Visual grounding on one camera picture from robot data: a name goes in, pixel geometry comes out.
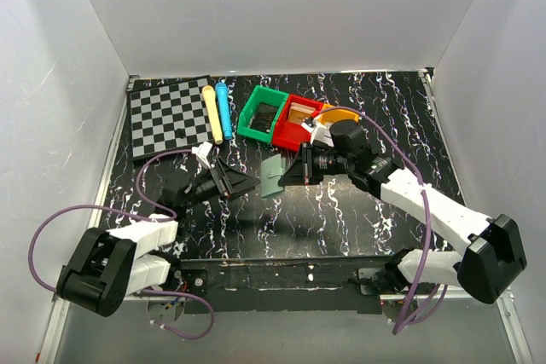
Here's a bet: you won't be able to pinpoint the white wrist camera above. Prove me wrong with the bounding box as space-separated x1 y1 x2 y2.
301 118 334 149
191 142 215 170

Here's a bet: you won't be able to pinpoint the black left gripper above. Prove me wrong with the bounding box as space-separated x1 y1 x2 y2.
183 158 260 210

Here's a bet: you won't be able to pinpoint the cream yellow marker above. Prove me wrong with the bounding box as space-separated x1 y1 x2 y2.
201 85 224 145

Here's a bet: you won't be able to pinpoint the mint green card holder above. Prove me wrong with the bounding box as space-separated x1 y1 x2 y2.
260 154 286 200

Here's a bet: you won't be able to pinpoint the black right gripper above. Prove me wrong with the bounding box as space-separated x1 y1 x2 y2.
278 142 353 186

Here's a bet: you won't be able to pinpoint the tan cards in red bin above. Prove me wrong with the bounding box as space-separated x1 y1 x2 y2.
288 102 316 125

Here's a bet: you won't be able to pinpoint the red plastic bin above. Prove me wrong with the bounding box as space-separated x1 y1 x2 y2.
271 94 323 153

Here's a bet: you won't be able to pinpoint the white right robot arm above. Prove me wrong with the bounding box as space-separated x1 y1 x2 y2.
279 119 527 304

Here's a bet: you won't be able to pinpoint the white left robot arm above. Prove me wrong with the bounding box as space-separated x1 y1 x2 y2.
55 159 259 317

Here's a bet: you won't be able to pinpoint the green plastic bin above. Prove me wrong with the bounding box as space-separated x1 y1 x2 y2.
237 85 288 144

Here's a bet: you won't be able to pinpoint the blue marker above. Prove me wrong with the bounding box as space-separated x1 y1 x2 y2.
215 81 233 141

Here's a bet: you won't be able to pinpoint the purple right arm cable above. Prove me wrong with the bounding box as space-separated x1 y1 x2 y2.
317 106 449 336

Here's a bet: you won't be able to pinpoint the orange plastic bin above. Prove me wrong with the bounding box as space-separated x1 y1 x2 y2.
316 109 360 128

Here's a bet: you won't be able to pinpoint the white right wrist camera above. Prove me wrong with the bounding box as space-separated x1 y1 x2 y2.
301 118 334 149

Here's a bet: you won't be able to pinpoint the black grey checkerboard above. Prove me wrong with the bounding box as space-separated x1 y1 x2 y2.
127 76 214 160

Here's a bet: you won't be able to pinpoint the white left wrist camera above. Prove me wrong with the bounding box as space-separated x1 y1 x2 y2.
191 142 215 170

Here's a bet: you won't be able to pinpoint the black cards in green bin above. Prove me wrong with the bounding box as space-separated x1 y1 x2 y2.
248 102 278 133

